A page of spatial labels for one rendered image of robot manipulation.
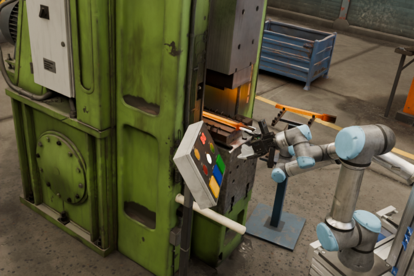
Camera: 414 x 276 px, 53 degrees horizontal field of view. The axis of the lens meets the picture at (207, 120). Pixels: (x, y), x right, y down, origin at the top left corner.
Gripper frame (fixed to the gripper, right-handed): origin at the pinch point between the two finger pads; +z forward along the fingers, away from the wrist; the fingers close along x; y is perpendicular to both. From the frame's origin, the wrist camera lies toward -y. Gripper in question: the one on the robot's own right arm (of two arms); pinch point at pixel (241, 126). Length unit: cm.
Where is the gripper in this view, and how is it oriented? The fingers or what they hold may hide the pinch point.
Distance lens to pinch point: 246.9
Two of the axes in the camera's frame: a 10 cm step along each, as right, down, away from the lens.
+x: 5.7, -3.2, 7.6
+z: -8.2, -3.0, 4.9
